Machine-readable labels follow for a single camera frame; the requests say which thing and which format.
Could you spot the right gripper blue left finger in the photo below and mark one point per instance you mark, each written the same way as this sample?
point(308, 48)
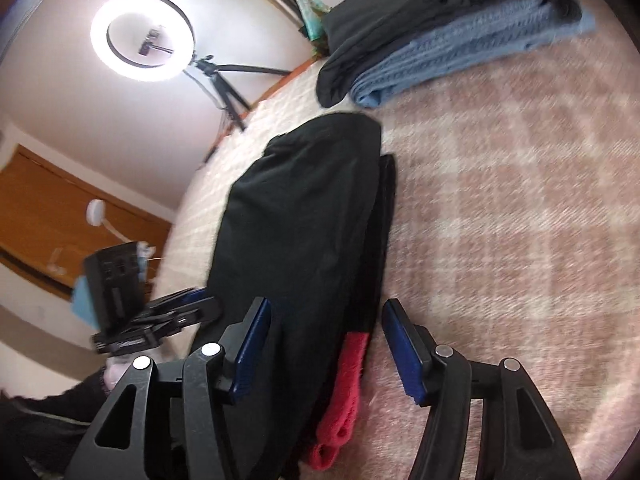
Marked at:
point(166, 420)

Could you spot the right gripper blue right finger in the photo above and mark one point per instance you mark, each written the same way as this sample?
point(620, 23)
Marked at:
point(520, 438)

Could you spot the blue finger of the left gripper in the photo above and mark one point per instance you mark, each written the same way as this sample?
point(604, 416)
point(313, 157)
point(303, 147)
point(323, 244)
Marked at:
point(177, 299)

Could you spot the black track pants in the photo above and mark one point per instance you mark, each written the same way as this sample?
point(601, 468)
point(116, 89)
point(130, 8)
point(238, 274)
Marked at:
point(305, 227)

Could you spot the left forearm black sleeve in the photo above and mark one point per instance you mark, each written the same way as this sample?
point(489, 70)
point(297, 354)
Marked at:
point(40, 436)

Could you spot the left hand in grey glove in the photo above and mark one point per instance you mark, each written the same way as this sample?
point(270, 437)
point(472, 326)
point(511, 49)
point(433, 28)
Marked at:
point(115, 367)

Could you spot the light blue chair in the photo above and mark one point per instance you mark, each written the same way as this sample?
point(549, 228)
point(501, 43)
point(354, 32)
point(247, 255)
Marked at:
point(82, 304)

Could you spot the white clip desk lamp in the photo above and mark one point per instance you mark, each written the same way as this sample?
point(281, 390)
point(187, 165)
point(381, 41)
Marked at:
point(96, 216)

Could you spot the brown wooden door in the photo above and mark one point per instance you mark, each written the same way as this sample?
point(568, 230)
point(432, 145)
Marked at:
point(45, 236)

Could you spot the black mini tripod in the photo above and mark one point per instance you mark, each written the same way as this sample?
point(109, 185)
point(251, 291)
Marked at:
point(230, 95)

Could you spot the black phone holder clip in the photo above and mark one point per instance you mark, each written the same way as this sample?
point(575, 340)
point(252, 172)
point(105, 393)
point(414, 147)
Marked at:
point(150, 44)

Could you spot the dark grey folded pants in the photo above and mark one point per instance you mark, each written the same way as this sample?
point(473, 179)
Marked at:
point(361, 33)

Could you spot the blue folded jeans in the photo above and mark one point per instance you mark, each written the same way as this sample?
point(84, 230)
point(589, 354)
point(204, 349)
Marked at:
point(502, 29)

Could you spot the white ring light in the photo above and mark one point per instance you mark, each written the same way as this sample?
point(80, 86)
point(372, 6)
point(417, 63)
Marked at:
point(119, 27)

